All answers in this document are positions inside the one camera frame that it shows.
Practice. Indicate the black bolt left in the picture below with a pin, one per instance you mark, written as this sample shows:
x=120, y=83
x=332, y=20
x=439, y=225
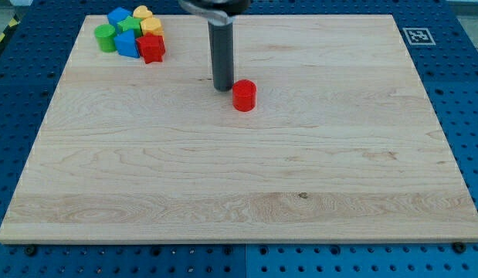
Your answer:
x=30, y=250

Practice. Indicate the blue wedge block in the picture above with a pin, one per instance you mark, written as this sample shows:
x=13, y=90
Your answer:
x=126, y=44

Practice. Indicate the yellow hexagon block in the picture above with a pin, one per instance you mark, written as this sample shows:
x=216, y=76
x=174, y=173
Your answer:
x=152, y=26

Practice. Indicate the green cylinder block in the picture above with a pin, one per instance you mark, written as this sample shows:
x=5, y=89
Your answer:
x=104, y=35

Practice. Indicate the black bolt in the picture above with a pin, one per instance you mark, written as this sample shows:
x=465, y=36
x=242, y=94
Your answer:
x=30, y=250
x=459, y=247

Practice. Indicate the green star block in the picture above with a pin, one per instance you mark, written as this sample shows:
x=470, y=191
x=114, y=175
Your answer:
x=131, y=24

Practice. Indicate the red star block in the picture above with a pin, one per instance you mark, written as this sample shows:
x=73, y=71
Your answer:
x=151, y=48

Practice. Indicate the white fiducial marker tag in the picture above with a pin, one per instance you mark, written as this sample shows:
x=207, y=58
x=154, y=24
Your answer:
x=417, y=36

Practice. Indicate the blue cube block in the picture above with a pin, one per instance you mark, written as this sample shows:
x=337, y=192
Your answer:
x=117, y=15

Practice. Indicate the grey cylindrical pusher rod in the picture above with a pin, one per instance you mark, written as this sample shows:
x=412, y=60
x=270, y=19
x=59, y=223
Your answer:
x=221, y=50

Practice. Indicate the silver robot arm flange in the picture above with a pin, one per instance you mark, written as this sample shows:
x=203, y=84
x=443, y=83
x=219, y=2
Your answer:
x=216, y=12

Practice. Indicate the red cylinder block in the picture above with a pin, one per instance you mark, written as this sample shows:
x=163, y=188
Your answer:
x=244, y=95

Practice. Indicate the yellow heart block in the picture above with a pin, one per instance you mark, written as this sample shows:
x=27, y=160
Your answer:
x=142, y=12

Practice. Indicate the black bolt right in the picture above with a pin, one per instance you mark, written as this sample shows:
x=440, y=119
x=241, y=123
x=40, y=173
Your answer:
x=459, y=247

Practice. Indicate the wooden board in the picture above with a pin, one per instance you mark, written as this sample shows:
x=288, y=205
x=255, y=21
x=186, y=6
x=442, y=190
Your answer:
x=342, y=146

